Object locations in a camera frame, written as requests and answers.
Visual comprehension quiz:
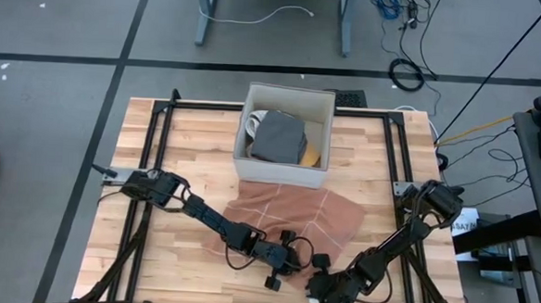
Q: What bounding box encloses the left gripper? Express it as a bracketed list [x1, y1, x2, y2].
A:
[249, 240, 304, 293]

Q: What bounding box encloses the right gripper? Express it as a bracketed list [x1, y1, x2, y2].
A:
[307, 268, 363, 303]

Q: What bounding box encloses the salmon pink towel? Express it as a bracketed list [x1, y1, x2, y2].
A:
[200, 178, 367, 295]

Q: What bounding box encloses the beige fabric storage box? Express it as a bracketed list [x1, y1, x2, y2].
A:
[230, 80, 337, 192]

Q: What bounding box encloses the mustard yellow towel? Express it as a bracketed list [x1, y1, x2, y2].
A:
[299, 142, 322, 168]

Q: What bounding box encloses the dark grey waffle towel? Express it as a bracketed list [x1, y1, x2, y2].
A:
[249, 109, 309, 166]

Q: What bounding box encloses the white plaid towel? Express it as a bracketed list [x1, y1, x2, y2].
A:
[242, 107, 270, 158]

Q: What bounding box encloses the white printed paper label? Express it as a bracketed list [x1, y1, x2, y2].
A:
[449, 206, 482, 263]

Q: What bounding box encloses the black cart beam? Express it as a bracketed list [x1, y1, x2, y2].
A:
[449, 205, 541, 259]

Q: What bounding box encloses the black perforated floor mat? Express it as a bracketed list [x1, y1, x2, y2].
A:
[331, 88, 370, 109]

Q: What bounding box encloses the grey desk leg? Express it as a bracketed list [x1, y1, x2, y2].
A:
[191, 0, 220, 47]
[334, 0, 357, 59]

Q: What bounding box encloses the long straight black pole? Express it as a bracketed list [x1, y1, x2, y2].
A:
[433, 0, 541, 151]

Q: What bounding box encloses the black power adapter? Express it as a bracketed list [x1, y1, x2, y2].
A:
[404, 0, 422, 32]

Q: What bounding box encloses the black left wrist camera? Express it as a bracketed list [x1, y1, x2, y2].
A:
[278, 229, 298, 246]

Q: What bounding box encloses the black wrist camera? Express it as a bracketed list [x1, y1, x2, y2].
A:
[278, 229, 298, 246]
[309, 252, 332, 271]

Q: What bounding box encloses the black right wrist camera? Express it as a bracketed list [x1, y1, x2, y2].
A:
[309, 252, 332, 271]

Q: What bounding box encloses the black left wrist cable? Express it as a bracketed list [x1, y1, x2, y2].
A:
[223, 232, 316, 275]

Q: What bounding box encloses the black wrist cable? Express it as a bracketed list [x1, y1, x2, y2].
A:
[355, 266, 396, 303]
[223, 232, 316, 275]

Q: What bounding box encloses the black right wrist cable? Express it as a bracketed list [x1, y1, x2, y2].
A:
[355, 266, 396, 303]

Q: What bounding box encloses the black metal table frame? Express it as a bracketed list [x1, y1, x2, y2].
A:
[74, 83, 478, 303]

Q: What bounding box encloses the yellow cable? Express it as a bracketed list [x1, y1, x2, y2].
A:
[435, 88, 541, 153]

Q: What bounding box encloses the coiled black cable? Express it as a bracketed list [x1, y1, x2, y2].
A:
[386, 57, 427, 94]

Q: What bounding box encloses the white floor cable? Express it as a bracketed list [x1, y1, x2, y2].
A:
[197, 0, 316, 30]

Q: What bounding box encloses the blue cable bundle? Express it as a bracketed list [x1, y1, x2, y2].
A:
[374, 0, 403, 21]

